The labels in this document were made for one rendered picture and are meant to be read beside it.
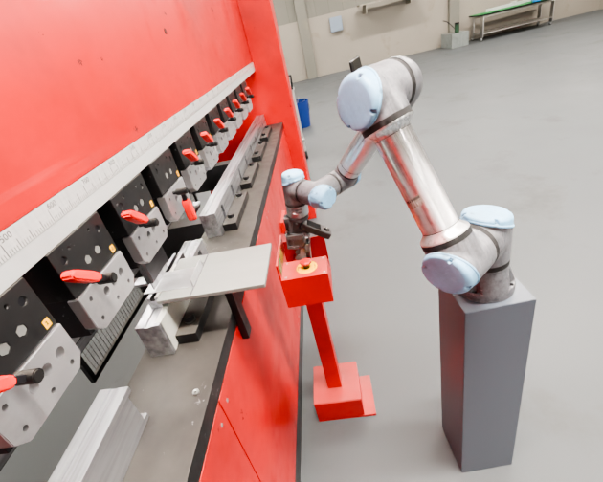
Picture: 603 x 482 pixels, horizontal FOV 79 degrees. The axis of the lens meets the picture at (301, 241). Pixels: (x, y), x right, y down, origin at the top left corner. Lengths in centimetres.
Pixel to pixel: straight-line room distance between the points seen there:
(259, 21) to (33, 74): 228
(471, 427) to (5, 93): 142
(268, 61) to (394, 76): 213
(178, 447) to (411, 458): 107
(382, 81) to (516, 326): 71
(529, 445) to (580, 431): 19
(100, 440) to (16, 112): 53
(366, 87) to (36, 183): 59
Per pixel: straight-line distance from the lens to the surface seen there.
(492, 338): 112
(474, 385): 125
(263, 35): 291
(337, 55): 1266
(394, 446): 169
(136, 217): 79
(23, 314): 62
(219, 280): 90
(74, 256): 69
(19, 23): 79
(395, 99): 82
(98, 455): 75
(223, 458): 90
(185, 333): 95
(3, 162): 65
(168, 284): 96
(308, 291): 123
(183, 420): 82
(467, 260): 85
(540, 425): 180
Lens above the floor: 147
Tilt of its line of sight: 30 degrees down
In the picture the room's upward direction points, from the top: 14 degrees counter-clockwise
